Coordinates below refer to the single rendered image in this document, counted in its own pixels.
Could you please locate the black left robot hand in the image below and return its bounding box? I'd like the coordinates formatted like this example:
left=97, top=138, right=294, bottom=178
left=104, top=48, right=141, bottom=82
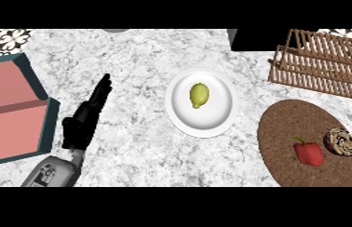
left=60, top=73, right=113, bottom=151

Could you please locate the brown round placemat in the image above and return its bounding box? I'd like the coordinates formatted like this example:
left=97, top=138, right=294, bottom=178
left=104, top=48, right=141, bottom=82
left=255, top=99, right=352, bottom=188

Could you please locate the red bell pepper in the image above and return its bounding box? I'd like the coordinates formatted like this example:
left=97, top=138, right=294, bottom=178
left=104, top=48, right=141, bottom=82
left=291, top=136, right=325, bottom=167

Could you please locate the brown wooden tiered shelf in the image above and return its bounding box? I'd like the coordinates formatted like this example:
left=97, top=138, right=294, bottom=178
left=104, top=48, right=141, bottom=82
left=265, top=28, right=352, bottom=99

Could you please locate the pink teal-framed open drawer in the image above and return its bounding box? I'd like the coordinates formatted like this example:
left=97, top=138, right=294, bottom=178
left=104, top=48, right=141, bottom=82
left=0, top=52, right=61, bottom=165

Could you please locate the yellow-green lemon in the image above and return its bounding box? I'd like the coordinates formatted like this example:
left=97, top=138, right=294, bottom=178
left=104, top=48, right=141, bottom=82
left=187, top=83, right=209, bottom=110

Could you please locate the white oval plate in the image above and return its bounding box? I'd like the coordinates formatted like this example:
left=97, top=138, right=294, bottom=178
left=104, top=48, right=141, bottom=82
left=165, top=67, right=240, bottom=139

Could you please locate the black appliance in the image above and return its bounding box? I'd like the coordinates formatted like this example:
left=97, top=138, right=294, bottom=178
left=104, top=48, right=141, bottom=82
left=226, top=28, right=298, bottom=53

